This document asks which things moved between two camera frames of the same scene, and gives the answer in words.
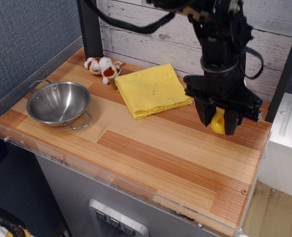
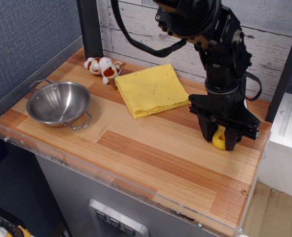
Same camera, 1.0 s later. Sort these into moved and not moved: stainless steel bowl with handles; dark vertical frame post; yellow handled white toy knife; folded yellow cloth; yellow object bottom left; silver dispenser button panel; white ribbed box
Moved: yellow handled white toy knife
Not moved: stainless steel bowl with handles; silver dispenser button panel; dark vertical frame post; yellow object bottom left; folded yellow cloth; white ribbed box
